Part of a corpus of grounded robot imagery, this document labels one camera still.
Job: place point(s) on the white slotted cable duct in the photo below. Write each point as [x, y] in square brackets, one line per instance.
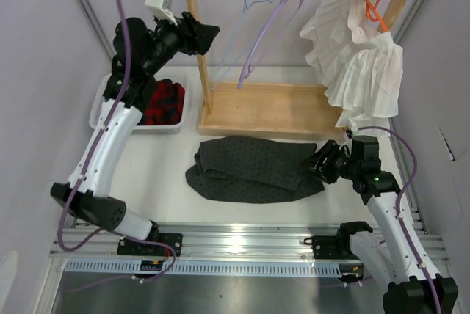
[201, 267]

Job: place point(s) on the red plaid garment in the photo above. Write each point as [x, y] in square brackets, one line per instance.
[166, 105]

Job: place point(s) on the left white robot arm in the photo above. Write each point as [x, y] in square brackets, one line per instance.
[140, 53]

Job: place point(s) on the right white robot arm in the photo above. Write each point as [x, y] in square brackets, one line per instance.
[397, 261]

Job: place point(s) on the purple plastic hanger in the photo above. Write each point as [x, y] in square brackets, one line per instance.
[249, 66]

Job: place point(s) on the white ruffled garment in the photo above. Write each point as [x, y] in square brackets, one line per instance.
[360, 67]

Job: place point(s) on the orange plastic hanger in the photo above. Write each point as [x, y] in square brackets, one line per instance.
[373, 14]

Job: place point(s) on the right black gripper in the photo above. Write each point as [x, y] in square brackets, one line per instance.
[330, 150]

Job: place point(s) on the wooden clothes rack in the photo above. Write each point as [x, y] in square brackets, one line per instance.
[272, 110]

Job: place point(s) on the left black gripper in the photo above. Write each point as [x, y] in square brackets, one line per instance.
[203, 34]

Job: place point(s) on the dark grey dotted skirt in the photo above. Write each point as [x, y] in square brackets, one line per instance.
[249, 170]

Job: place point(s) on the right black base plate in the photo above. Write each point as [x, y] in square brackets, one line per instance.
[325, 247]

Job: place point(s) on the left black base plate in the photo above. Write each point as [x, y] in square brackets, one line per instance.
[128, 247]

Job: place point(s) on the aluminium mounting rail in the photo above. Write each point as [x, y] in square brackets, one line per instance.
[235, 242]

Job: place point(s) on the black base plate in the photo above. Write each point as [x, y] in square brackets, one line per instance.
[128, 247]
[325, 247]

